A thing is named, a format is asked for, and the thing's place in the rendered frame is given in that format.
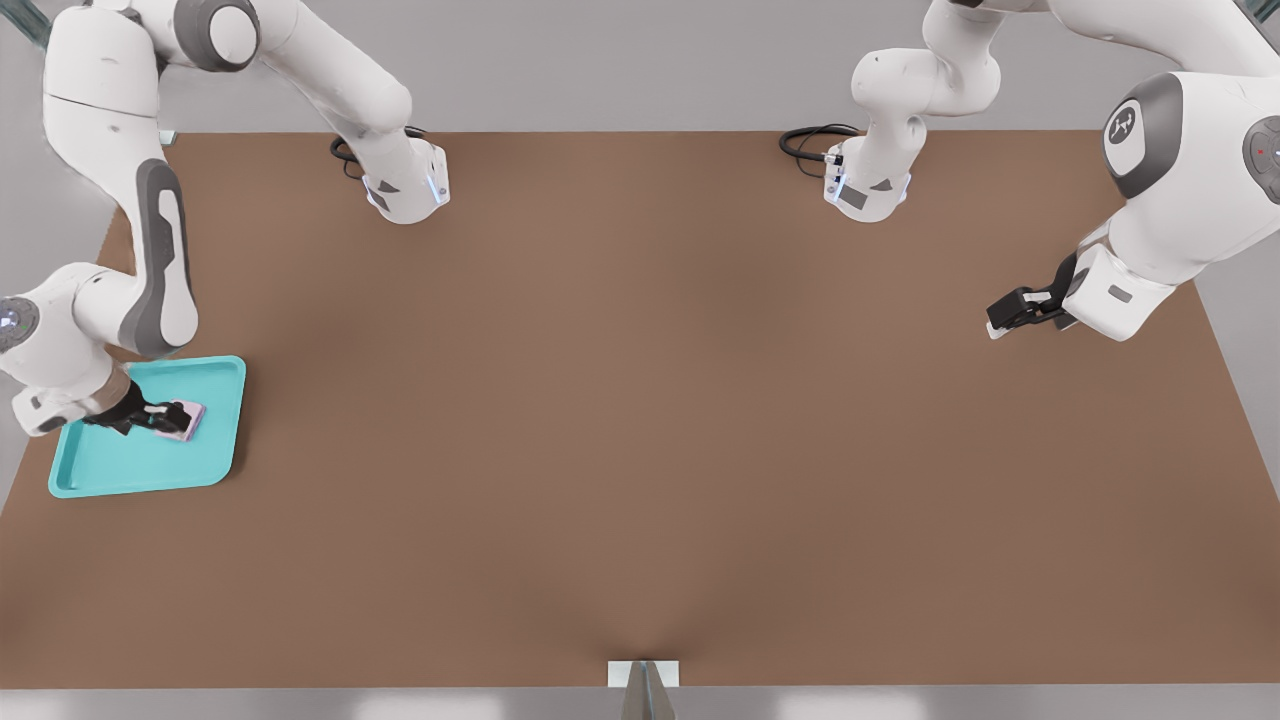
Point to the pale blue-green tray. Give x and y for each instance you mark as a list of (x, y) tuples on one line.
[(150, 455)]

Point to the silver frame post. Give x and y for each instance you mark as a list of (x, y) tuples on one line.
[(30, 20), (644, 692), (1262, 15)]

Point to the pale lilac phone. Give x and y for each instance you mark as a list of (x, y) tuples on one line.
[(186, 420)]

